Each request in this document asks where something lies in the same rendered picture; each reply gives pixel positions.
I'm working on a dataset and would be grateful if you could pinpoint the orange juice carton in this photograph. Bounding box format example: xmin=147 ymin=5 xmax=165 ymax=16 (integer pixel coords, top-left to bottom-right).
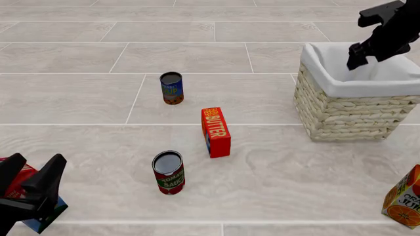
xmin=381 ymin=163 xmax=420 ymax=231

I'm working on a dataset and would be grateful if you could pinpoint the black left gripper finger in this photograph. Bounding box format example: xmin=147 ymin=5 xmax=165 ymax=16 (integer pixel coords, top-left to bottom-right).
xmin=0 ymin=152 xmax=28 ymax=198
xmin=20 ymin=153 xmax=68 ymax=210

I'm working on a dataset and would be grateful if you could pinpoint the woven cream wicker basket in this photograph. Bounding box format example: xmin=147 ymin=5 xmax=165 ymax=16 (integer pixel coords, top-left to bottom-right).
xmin=293 ymin=41 xmax=420 ymax=144

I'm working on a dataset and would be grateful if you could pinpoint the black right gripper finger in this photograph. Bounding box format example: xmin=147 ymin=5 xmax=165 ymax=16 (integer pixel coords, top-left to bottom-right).
xmin=357 ymin=0 xmax=408 ymax=28
xmin=346 ymin=41 xmax=375 ymax=71

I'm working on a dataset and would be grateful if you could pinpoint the blue alphabet soup can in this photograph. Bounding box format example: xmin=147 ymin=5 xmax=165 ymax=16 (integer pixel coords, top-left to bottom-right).
xmin=159 ymin=71 xmax=185 ymax=106

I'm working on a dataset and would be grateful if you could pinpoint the red butter box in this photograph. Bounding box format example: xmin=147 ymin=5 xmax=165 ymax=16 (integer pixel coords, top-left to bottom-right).
xmin=201 ymin=106 xmax=232 ymax=159

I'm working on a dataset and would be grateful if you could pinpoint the red and blue printed carton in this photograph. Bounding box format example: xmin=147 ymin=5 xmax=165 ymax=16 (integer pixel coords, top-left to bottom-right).
xmin=0 ymin=157 xmax=70 ymax=235

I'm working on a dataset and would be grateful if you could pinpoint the white cloth basket liner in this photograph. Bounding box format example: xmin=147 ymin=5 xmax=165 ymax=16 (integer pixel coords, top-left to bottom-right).
xmin=299 ymin=41 xmax=420 ymax=98

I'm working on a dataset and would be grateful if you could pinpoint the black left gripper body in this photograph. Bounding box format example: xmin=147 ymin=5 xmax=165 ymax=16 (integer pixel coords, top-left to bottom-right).
xmin=0 ymin=195 xmax=59 ymax=236

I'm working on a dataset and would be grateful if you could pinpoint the red tomato sauce can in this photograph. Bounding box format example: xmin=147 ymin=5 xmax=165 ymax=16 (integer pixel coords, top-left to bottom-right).
xmin=151 ymin=149 xmax=186 ymax=196

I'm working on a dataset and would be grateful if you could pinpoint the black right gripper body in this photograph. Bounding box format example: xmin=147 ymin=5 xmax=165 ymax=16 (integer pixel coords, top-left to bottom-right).
xmin=360 ymin=6 xmax=413 ymax=63

